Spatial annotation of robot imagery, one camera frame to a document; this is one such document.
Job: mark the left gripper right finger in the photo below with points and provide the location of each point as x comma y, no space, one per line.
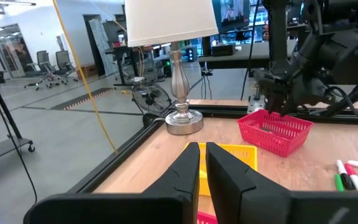
259,205

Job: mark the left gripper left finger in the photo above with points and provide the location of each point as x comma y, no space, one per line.
166,205

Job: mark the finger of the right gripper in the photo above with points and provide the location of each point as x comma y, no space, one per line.
274,99
287,101

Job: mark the green pen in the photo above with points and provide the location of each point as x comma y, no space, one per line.
339,183

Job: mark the markers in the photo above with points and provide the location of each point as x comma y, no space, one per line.
354,179

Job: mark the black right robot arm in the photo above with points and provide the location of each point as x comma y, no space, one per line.
346,56

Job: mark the red plastic basket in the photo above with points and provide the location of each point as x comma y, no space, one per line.
205,219
278,140

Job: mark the yellow plastic basket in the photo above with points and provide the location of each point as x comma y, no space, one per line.
244,155

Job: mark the grey desk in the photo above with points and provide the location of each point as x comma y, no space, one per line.
244,54

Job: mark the black box device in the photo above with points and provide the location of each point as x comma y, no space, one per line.
224,49

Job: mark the black computer monitor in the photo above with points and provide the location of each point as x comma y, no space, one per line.
230,15

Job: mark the black floor fan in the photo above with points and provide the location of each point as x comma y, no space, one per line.
151,98

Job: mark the white shade table lamp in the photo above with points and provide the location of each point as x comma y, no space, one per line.
166,21

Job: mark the brown cardboard box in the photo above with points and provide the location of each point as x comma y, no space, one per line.
87,71

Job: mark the dark standing desk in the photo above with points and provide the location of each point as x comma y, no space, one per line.
120,49

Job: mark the grey patterned panel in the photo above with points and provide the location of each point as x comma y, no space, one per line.
99,43

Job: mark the grey office chair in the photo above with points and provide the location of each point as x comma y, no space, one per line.
42,62
63,62

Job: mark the black aluminium table frame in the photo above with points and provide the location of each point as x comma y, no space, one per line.
222,110

